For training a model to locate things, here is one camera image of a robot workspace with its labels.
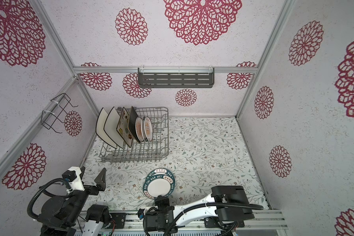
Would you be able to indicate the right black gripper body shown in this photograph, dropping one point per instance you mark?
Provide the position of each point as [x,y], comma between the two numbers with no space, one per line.
[162,206]

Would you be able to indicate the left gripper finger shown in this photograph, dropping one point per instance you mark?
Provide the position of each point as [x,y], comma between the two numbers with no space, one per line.
[100,180]
[82,172]

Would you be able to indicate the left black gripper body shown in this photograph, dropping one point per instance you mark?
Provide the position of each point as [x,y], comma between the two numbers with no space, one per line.
[89,190]

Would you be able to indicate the round plate green rim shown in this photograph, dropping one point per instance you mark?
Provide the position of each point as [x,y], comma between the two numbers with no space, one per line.
[158,185]

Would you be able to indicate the round plate orange sunburst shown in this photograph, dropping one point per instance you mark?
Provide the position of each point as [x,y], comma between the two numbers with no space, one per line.
[147,130]

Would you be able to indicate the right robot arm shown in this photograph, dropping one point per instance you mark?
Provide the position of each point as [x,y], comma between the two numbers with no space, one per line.
[226,205]

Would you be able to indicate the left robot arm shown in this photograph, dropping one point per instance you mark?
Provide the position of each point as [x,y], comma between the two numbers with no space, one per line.
[59,214]

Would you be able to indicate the white square plate black rim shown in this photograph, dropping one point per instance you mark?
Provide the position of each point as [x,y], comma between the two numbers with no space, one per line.
[100,123]

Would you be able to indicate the floral patterned square plate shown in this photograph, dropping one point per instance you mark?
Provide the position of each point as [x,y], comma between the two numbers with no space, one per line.
[122,128]

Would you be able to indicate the round plate orange pattern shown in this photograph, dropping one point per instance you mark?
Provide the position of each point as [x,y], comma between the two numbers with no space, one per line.
[138,129]

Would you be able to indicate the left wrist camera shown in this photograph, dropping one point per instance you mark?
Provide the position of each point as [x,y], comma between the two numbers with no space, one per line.
[74,178]

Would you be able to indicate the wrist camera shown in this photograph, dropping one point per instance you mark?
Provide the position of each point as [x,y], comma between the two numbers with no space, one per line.
[141,213]
[74,178]

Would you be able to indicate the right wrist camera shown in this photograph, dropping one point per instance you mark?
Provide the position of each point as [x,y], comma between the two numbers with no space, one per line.
[141,213]

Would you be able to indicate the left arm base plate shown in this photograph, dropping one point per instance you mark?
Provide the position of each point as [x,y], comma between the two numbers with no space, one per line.
[117,220]

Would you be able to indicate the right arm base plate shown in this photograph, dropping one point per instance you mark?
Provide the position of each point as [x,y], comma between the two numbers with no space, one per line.
[214,222]

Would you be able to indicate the black wire wall holder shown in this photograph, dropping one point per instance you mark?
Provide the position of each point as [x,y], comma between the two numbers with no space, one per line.
[51,115]

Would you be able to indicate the grey wire dish rack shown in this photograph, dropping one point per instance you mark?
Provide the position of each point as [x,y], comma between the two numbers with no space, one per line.
[156,149]

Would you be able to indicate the grey slotted wall shelf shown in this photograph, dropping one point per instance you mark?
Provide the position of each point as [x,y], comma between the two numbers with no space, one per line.
[176,79]

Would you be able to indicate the aluminium mounting rail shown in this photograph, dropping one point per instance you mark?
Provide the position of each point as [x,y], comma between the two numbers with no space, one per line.
[264,220]

